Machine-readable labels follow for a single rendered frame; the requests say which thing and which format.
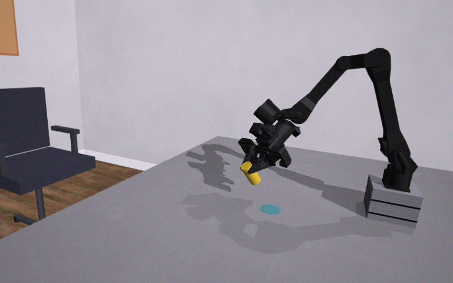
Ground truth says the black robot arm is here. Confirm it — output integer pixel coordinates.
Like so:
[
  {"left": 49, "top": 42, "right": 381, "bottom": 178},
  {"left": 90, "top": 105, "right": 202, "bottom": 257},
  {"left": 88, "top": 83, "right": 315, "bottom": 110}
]
[{"left": 249, "top": 48, "right": 418, "bottom": 193}]

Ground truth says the yellow cylinder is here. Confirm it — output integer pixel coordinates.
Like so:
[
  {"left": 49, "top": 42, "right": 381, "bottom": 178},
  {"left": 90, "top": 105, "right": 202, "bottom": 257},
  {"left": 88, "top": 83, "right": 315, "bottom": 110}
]
[{"left": 241, "top": 162, "right": 261, "bottom": 185}]

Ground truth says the cyan circle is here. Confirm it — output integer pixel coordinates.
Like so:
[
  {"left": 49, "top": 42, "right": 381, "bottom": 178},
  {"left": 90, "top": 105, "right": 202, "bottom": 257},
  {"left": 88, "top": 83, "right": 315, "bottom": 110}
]
[{"left": 261, "top": 205, "right": 281, "bottom": 215}]

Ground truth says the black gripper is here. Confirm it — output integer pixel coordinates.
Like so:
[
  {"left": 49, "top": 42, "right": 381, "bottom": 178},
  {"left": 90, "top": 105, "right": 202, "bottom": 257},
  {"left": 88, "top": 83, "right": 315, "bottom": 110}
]
[{"left": 238, "top": 129, "right": 291, "bottom": 174}]

